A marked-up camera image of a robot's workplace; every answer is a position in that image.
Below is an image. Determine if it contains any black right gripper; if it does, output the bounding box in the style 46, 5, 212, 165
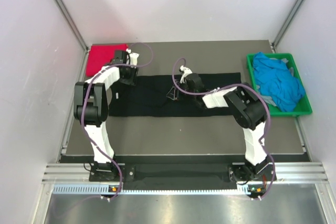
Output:
167, 79, 196, 101

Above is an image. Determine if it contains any black t-shirt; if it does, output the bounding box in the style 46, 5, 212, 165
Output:
109, 75, 231, 117

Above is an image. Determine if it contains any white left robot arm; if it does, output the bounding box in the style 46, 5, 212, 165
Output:
73, 49, 139, 181

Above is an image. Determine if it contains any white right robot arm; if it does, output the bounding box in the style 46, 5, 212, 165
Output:
172, 67, 275, 185

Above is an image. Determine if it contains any folded pink t-shirt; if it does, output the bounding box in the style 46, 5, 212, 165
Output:
86, 44, 128, 77

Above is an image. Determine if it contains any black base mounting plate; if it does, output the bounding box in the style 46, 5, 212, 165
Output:
88, 163, 278, 183

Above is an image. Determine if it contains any blue t-shirt in bin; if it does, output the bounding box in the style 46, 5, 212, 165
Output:
252, 51, 307, 112

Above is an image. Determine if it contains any green plastic bin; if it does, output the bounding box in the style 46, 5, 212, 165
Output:
247, 52, 312, 117

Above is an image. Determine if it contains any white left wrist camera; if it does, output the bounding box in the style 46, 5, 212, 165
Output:
126, 48, 139, 66

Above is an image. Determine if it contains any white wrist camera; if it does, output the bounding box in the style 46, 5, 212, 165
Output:
179, 65, 193, 83
126, 48, 139, 66

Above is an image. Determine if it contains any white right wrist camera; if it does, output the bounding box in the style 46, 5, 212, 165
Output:
179, 65, 193, 83

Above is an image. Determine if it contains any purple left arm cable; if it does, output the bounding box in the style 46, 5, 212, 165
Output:
81, 42, 154, 201

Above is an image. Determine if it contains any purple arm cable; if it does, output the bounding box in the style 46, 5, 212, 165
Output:
172, 57, 276, 201
81, 42, 154, 201

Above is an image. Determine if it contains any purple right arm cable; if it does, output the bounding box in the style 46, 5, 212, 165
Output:
172, 57, 276, 201

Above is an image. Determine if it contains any grey slotted cable duct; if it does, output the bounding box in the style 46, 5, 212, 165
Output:
52, 184, 266, 195

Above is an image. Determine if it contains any aluminium frame rail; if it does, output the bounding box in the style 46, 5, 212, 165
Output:
42, 162, 328, 184

